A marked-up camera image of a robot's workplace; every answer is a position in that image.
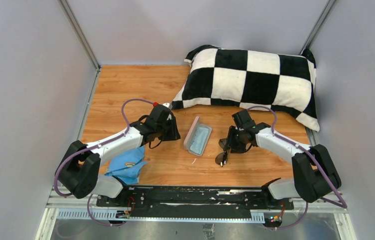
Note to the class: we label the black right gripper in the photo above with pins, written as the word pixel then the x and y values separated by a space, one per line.
pixel 236 148

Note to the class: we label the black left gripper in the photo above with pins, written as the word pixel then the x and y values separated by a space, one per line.
pixel 174 134

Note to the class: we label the dark aviator sunglasses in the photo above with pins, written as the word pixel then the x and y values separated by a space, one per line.
pixel 222 158

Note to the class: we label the pink glasses case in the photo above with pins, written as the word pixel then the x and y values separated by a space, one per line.
pixel 190 135

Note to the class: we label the light blue cleaning cloth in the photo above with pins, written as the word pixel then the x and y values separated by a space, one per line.
pixel 199 140

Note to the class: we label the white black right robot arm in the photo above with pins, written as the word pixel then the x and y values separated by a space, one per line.
pixel 314 173

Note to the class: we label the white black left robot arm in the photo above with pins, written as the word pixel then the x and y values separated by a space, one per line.
pixel 79 169

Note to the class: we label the blue patterned pouch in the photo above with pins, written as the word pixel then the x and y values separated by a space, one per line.
pixel 127 166

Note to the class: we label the black white checkered pillow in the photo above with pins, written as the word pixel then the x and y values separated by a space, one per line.
pixel 248 78

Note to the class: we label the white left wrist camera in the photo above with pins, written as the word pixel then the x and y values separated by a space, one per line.
pixel 168 105

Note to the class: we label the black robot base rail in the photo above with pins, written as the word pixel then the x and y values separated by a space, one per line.
pixel 190 204

